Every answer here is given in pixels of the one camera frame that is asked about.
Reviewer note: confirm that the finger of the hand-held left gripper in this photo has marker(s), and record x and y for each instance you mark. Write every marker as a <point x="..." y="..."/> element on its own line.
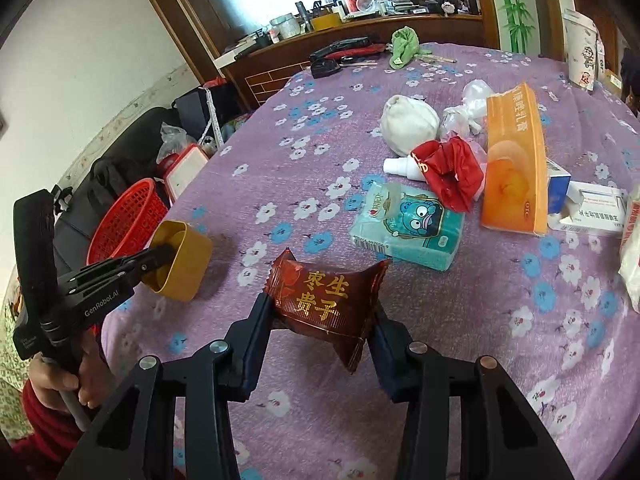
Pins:
<point x="125" y="262"/>
<point x="110" y="285"/>

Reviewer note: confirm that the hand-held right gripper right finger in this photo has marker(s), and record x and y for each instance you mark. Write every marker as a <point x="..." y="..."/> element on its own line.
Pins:
<point x="382" y="355"/>

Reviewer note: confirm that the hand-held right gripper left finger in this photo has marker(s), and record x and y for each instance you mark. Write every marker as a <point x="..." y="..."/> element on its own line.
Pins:
<point x="257" y="332"/>

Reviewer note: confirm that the red plastic basket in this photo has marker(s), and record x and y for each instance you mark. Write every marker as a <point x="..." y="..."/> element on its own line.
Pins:
<point x="125" y="220"/>

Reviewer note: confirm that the yellow plastic cup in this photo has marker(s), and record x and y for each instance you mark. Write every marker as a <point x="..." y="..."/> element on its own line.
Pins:
<point x="187" y="260"/>

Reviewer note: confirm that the brown snack packet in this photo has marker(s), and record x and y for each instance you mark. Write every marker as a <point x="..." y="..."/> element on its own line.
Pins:
<point x="325" y="305"/>

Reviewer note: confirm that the white cloth bundle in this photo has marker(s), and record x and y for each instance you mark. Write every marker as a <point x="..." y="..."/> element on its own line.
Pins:
<point x="407" y="125"/>

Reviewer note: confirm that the blue white medicine box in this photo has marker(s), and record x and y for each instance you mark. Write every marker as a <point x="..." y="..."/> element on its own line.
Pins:
<point x="557" y="185"/>

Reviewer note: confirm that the person's left forearm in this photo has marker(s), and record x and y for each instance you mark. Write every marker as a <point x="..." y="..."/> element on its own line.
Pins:
<point x="45" y="425"/>

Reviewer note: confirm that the person's left hand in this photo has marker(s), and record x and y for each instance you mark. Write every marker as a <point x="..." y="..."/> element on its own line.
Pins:
<point x="92" y="365"/>

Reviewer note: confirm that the black sofa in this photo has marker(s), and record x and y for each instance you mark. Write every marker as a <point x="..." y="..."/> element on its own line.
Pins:
<point x="125" y="150"/>

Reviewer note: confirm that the teal cartoon tissue pack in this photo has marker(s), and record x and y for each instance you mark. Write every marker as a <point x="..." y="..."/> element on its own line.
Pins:
<point x="410" y="230"/>

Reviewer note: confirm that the black bag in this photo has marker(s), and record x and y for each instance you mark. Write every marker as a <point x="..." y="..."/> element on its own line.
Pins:
<point x="200" y="105"/>

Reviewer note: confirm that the colourful snack bag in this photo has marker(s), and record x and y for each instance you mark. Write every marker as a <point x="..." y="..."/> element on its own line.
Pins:
<point x="235" y="125"/>

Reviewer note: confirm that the purple floral tablecloth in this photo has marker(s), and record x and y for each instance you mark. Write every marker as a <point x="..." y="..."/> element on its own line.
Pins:
<point x="300" y="160"/>

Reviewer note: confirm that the white spray bottle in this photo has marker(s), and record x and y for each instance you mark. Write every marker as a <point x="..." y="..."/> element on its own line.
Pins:
<point x="400" y="167"/>

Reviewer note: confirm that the red plastic bag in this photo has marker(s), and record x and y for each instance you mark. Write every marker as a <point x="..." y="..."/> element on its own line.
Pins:
<point x="450" y="170"/>

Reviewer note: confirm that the orange carton box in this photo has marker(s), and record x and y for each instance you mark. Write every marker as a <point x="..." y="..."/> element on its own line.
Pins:
<point x="515" y="170"/>

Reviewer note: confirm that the wooden counter partition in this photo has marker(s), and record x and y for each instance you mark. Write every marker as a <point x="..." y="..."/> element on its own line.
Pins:
<point x="280" y="67"/>

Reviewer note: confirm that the open white medicine box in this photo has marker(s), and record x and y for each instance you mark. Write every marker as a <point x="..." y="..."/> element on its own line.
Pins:
<point x="595" y="210"/>

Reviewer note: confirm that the clear crumpled plastic bag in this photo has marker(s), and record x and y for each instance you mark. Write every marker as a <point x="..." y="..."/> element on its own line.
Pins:
<point x="470" y="107"/>

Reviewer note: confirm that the white plastic packet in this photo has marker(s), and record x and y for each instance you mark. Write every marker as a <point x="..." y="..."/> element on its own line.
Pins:
<point x="631" y="260"/>

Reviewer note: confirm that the black pouch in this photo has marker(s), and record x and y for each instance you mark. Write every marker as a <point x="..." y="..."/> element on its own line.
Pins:
<point x="325" y="68"/>

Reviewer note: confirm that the silver tin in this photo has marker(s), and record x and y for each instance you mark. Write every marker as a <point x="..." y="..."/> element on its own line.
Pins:
<point x="284" y="26"/>

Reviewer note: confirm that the red pouch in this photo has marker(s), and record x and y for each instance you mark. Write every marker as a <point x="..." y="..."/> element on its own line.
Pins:
<point x="362" y="52"/>

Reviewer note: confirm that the wooden stick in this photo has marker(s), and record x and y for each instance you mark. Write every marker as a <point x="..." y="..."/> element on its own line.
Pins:
<point x="440" y="58"/>

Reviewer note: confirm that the black bottle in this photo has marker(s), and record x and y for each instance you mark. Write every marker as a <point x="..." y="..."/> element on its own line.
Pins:
<point x="303" y="15"/>

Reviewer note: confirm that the green cloth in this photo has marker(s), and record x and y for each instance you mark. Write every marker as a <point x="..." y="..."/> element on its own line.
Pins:
<point x="404" y="47"/>

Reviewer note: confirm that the clear plastic bowl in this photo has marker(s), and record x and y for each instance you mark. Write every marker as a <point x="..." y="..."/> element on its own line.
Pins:
<point x="370" y="3"/>

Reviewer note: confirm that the small white bottle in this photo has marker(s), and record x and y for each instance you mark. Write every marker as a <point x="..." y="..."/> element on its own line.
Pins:
<point x="382" y="4"/>

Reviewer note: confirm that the white printed tumbler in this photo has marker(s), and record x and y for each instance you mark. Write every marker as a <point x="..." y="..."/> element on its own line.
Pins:
<point x="580" y="50"/>

